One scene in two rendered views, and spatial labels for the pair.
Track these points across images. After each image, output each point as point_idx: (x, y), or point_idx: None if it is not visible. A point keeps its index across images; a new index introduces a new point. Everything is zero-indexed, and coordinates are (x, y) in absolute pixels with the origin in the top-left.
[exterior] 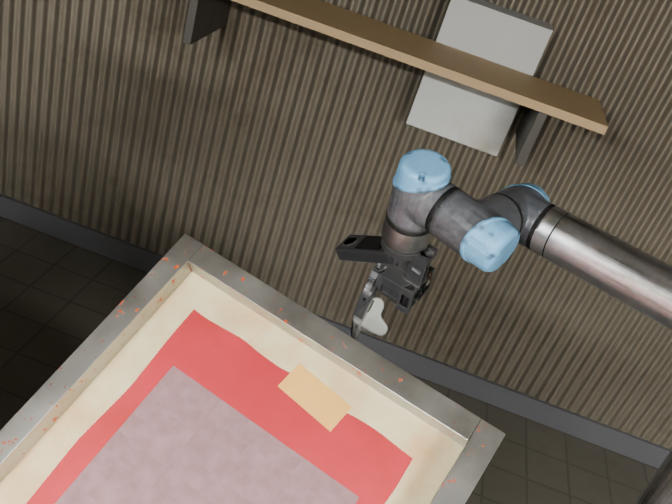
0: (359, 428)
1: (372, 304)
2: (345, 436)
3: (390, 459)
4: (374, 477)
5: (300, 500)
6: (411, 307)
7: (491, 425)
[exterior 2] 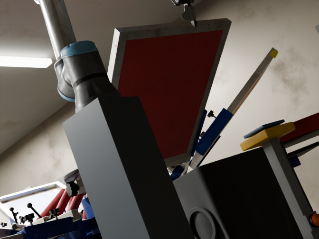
0: (152, 50)
1: (190, 9)
2: (153, 54)
3: (139, 54)
4: (139, 61)
5: (148, 77)
6: (176, 2)
7: (119, 27)
